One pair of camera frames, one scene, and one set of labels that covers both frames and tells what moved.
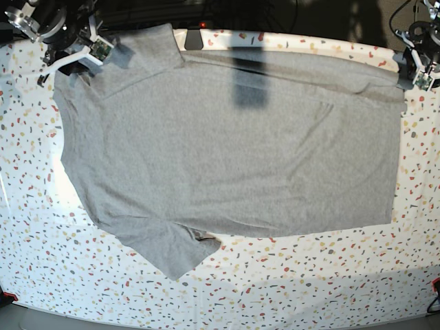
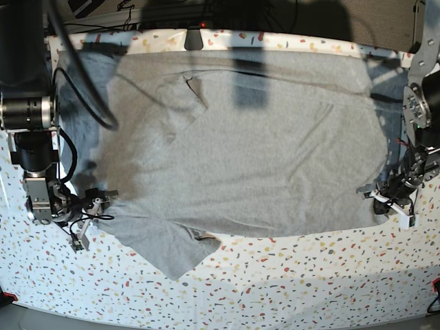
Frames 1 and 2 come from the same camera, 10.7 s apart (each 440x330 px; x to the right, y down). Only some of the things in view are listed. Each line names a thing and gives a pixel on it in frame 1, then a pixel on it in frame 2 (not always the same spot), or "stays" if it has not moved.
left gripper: (82, 40) -> (90, 206)
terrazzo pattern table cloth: (62, 263) stays
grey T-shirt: (178, 149) stays
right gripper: (425, 48) -> (398, 188)
